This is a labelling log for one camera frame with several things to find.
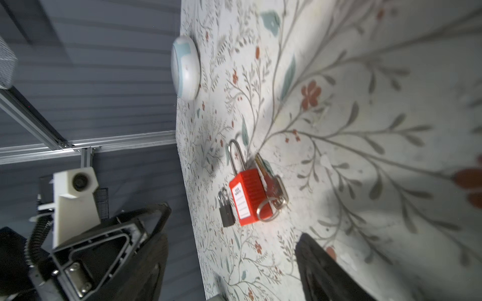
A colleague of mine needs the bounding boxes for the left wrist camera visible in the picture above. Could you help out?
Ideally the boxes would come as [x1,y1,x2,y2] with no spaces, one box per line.
[38,167,100,248]

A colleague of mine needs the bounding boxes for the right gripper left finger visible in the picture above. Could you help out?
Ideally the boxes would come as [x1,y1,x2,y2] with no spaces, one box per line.
[88,232,168,300]

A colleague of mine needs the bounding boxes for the small black padlock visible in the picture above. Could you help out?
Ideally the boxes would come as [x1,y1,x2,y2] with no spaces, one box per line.
[217,188,235,228]

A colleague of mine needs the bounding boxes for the keys on ring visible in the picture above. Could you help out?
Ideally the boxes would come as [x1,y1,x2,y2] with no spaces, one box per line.
[254,154,289,223]

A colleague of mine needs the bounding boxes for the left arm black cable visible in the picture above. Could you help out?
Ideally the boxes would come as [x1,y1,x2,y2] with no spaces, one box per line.
[24,214,53,268]

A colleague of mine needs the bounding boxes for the white wire basket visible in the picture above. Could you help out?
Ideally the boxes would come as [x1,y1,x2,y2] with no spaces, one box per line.
[0,38,18,90]

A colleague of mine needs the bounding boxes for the red padlock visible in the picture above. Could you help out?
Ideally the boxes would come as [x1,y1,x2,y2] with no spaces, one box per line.
[228,139,274,227]

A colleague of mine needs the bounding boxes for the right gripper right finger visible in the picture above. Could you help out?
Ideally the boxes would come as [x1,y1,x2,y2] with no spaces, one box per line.
[295,233,374,300]

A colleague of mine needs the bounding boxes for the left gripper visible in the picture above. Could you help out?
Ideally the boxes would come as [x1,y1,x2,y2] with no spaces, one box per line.
[1,203,171,300]

